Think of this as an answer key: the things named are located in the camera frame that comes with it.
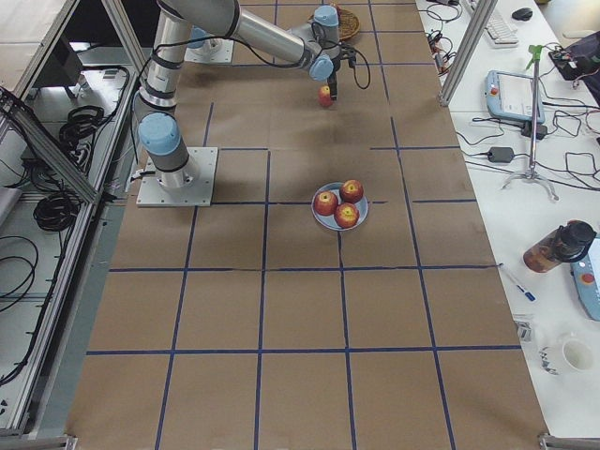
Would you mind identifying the red apple plate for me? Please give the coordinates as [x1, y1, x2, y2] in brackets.
[334, 202, 360, 230]
[338, 179, 364, 203]
[312, 190, 338, 217]

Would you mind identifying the red apple plate front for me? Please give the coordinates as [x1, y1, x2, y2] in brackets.
[334, 202, 360, 230]

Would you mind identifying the white keyboard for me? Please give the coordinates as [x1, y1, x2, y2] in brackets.
[485, 9, 519, 49]

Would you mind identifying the green reacher grabber tool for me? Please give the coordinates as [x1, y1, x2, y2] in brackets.
[502, 45, 559, 202]

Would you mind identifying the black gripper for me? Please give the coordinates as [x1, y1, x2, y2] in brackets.
[327, 42, 357, 101]

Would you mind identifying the white mug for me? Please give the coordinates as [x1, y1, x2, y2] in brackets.
[538, 334, 594, 376]

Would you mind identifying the aluminium frame post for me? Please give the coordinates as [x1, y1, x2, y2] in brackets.
[438, 0, 497, 107]

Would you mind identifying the light blue plate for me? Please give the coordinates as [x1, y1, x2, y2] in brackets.
[311, 182, 368, 232]

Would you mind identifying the red apple plate left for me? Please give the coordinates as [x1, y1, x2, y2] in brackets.
[312, 190, 338, 217]

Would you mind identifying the right black cable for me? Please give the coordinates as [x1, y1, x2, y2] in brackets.
[344, 46, 372, 90]

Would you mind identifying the red yellow apple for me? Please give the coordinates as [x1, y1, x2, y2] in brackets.
[318, 85, 334, 108]

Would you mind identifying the black power adapter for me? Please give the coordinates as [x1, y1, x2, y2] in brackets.
[486, 146, 515, 163]

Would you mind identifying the brown drink bottle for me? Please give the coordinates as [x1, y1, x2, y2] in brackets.
[523, 220, 596, 273]

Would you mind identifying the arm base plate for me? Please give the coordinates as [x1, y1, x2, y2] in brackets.
[136, 147, 218, 207]
[184, 38, 233, 65]

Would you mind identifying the black computer mouse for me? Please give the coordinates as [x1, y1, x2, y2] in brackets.
[511, 7, 533, 22]

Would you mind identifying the woven wicker basket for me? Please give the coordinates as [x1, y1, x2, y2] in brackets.
[317, 7, 360, 42]

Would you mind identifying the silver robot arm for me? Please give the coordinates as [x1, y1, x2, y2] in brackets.
[133, 1, 356, 189]

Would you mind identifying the teach pendant tablet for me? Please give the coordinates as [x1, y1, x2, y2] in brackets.
[485, 70, 535, 123]

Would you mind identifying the blue white pen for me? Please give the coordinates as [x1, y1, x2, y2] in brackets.
[498, 262, 536, 302]

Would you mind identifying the red apple plate top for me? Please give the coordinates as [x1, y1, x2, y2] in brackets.
[338, 179, 364, 203]

